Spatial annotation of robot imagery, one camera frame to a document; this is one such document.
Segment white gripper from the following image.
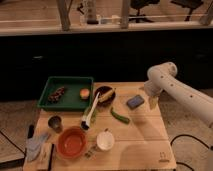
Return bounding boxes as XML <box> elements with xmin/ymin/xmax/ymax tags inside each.
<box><xmin>144</xmin><ymin>82</ymin><xmax>162</xmax><ymax>110</ymax></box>

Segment blue sponge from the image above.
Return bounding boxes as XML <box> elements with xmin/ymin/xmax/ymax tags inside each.
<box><xmin>126</xmin><ymin>95</ymin><xmax>145</xmax><ymax>109</ymax></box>

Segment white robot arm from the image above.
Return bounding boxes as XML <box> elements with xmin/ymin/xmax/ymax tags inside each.
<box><xmin>144</xmin><ymin>62</ymin><xmax>213</xmax><ymax>129</ymax></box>

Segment white paper cup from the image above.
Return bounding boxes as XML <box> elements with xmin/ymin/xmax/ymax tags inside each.
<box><xmin>96</xmin><ymin>131</ymin><xmax>115</xmax><ymax>151</ymax></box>

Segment small item beside cup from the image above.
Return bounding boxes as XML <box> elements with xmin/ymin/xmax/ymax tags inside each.
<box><xmin>85</xmin><ymin>146</ymin><xmax>97</xmax><ymax>158</ymax></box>

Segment small dark metal cup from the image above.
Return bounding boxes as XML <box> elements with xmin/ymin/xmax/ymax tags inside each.
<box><xmin>48</xmin><ymin>116</ymin><xmax>62</xmax><ymax>133</ymax></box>

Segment green cucumber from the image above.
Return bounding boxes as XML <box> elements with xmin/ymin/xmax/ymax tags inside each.
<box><xmin>110</xmin><ymin>107</ymin><xmax>130</xmax><ymax>124</ymax></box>

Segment dark round plate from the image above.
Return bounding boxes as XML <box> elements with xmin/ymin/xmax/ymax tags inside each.
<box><xmin>95</xmin><ymin>86</ymin><xmax>116</xmax><ymax>107</ymax></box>

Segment yellow corn cob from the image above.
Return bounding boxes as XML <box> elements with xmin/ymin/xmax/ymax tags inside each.
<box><xmin>99</xmin><ymin>88</ymin><xmax>115</xmax><ymax>102</ymax></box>

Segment orange peach fruit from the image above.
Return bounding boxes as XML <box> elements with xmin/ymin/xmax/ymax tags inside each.
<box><xmin>80</xmin><ymin>88</ymin><xmax>90</xmax><ymax>99</ymax></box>

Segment green plastic tray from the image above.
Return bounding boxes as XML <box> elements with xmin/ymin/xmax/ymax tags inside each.
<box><xmin>38</xmin><ymin>76</ymin><xmax>93</xmax><ymax>111</ymax></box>

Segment orange bowl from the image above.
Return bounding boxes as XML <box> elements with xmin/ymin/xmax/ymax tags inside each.
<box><xmin>56</xmin><ymin>126</ymin><xmax>87</xmax><ymax>159</ymax></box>

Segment dark purple grapes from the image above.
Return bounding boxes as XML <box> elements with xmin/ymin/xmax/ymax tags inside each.
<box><xmin>48</xmin><ymin>87</ymin><xmax>66</xmax><ymax>103</ymax></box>

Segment black office chair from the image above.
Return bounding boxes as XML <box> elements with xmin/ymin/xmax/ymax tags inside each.
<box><xmin>129</xmin><ymin>0</ymin><xmax>160</xmax><ymax>23</ymax></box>

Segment black marker on table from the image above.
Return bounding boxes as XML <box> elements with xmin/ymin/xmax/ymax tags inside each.
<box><xmin>47</xmin><ymin>144</ymin><xmax>55</xmax><ymax>171</ymax></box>

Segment grey blue cloth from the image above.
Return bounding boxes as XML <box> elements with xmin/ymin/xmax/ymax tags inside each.
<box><xmin>26</xmin><ymin>133</ymin><xmax>49</xmax><ymax>162</ymax></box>

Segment black cable on floor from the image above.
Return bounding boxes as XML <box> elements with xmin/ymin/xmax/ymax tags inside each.
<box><xmin>170</xmin><ymin>133</ymin><xmax>213</xmax><ymax>171</ymax></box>

